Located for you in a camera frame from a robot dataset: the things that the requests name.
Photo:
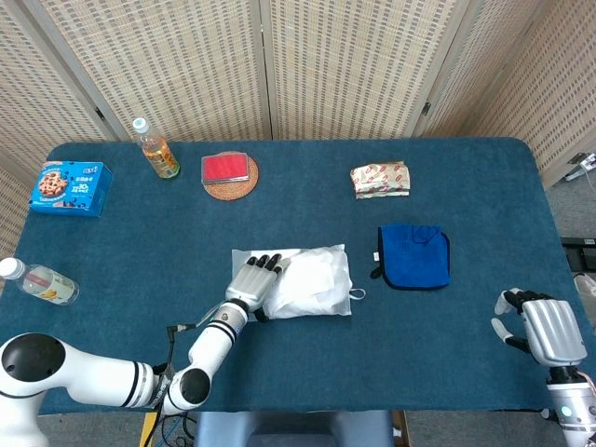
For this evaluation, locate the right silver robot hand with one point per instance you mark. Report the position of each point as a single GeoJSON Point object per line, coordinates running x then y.
{"type": "Point", "coordinates": [554, 330]}

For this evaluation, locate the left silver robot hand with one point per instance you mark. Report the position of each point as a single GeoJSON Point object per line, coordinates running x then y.
{"type": "Point", "coordinates": [249, 284]}

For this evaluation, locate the white cloth garment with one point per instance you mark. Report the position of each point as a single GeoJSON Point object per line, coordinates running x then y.
{"type": "Point", "coordinates": [307, 288]}

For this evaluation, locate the translucent white plastic bag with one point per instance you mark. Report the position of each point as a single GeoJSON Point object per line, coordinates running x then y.
{"type": "Point", "coordinates": [321, 279]}

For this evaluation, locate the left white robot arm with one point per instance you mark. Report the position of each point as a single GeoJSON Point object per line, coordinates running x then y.
{"type": "Point", "coordinates": [214, 340]}

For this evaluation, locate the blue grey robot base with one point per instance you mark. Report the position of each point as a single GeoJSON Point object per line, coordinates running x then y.
{"type": "Point", "coordinates": [288, 426]}

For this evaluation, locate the white crumpled floor item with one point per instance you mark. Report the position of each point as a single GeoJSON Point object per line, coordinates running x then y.
{"type": "Point", "coordinates": [586, 285]}

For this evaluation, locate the black floor device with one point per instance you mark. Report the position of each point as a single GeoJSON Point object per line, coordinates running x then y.
{"type": "Point", "coordinates": [582, 242]}

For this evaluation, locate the round cork coaster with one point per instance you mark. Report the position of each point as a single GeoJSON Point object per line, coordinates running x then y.
{"type": "Point", "coordinates": [233, 192]}

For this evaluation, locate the dark blue table cover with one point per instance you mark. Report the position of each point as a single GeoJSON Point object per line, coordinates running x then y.
{"type": "Point", "coordinates": [139, 261]}

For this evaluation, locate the red card case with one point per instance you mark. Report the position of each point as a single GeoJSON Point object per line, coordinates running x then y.
{"type": "Point", "coordinates": [223, 167]}

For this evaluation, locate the orange drink bottle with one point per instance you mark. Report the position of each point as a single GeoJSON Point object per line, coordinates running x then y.
{"type": "Point", "coordinates": [160, 158]}

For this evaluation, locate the blue folded towel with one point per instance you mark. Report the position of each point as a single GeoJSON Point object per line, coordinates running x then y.
{"type": "Point", "coordinates": [414, 261]}

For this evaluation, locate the foil wrapped burger packet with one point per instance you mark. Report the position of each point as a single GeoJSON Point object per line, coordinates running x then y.
{"type": "Point", "coordinates": [379, 179]}

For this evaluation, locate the white power strip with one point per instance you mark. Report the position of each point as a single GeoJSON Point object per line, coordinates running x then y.
{"type": "Point", "coordinates": [587, 163]}

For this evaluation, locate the blue cookie box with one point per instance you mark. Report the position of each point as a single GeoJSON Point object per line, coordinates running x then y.
{"type": "Point", "coordinates": [70, 191]}

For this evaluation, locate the clear water bottle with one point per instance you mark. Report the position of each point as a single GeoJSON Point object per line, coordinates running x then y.
{"type": "Point", "coordinates": [42, 281]}

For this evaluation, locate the woven folding screen panel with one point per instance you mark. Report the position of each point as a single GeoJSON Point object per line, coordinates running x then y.
{"type": "Point", "coordinates": [163, 70]}
{"type": "Point", "coordinates": [535, 70]}
{"type": "Point", "coordinates": [37, 93]}
{"type": "Point", "coordinates": [349, 70]}

